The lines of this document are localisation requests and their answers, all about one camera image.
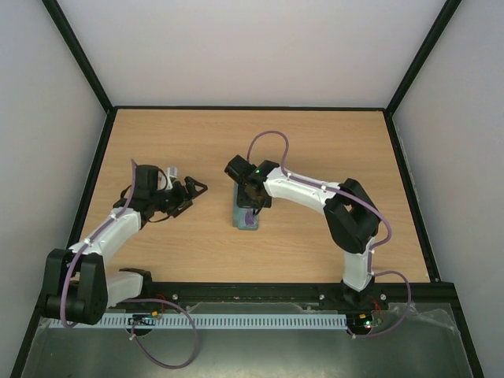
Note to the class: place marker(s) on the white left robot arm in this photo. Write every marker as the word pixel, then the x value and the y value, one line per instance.
pixel 76 288

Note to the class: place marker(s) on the black frame corner post left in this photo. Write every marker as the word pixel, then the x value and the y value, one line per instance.
pixel 64 28

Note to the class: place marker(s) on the black frame corner post right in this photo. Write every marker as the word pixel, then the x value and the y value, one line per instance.
pixel 437 29

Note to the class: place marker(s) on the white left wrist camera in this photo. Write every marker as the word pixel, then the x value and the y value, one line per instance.
pixel 166 178

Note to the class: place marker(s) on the grey-blue glasses case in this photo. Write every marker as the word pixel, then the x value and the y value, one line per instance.
pixel 242 218

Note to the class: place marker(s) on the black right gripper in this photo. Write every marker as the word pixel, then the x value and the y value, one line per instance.
pixel 244 198

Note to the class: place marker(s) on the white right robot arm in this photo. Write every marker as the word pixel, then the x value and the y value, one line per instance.
pixel 353 220

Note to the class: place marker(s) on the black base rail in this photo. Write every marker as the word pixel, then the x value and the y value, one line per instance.
pixel 323 296

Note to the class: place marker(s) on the black frame corner post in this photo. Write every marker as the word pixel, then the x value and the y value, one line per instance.
pixel 437 29
pixel 64 28

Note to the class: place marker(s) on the light blue cable duct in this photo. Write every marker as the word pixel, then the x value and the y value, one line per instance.
pixel 306 321

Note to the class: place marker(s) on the pink sunglasses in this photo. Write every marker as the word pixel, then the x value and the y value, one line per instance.
pixel 250 219

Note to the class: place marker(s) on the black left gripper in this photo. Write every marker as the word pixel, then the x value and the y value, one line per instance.
pixel 189 184

